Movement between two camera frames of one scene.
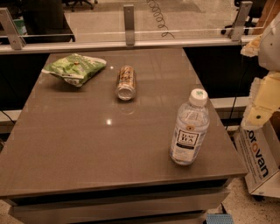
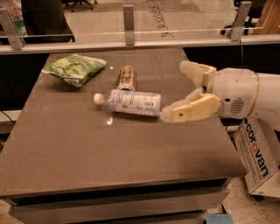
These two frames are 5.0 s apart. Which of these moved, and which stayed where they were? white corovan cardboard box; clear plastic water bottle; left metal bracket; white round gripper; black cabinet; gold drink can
Moved: white round gripper; clear plastic water bottle
Stayed: black cabinet; gold drink can; white corovan cardboard box; left metal bracket
